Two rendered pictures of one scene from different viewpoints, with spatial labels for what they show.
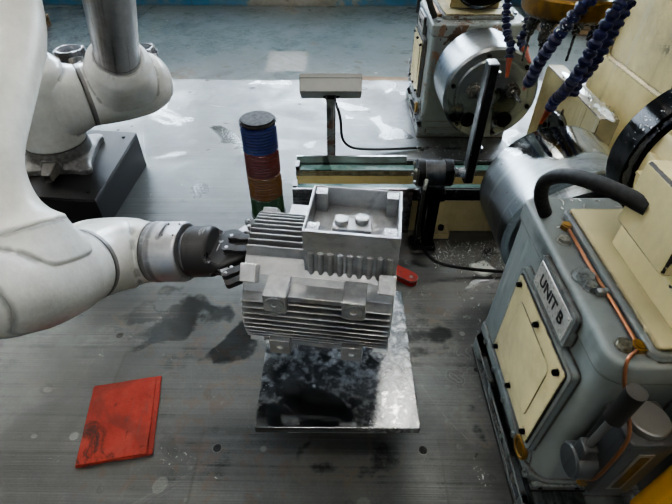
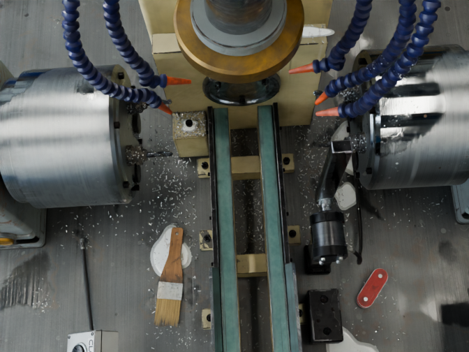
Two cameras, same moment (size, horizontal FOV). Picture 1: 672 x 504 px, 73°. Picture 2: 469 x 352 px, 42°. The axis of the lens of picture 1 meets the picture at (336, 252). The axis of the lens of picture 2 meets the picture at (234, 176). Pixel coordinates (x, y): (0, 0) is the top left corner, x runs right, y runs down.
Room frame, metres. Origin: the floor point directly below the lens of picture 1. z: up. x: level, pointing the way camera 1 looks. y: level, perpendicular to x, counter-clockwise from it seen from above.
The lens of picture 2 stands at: (0.99, 0.02, 2.06)
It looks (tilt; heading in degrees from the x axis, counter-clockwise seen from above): 71 degrees down; 272
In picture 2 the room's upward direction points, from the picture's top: 6 degrees counter-clockwise
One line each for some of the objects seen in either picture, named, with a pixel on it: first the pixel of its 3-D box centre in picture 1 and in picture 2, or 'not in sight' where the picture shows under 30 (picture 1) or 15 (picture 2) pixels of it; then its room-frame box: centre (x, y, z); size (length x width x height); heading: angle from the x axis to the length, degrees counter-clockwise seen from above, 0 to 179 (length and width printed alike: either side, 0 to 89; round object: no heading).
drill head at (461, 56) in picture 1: (478, 75); (49, 138); (1.33, -0.42, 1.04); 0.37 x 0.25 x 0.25; 0
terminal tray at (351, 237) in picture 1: (353, 231); not in sight; (0.47, -0.02, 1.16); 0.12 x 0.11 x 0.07; 83
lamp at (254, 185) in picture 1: (265, 181); not in sight; (0.68, 0.13, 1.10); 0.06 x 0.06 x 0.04
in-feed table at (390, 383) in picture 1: (337, 370); not in sight; (0.45, 0.00, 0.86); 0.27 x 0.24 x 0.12; 0
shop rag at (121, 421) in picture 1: (121, 417); not in sight; (0.39, 0.37, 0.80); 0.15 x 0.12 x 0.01; 11
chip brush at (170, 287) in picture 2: not in sight; (172, 276); (1.14, -0.20, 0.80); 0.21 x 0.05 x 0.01; 82
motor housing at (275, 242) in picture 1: (324, 278); not in sight; (0.47, 0.02, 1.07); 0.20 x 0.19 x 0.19; 83
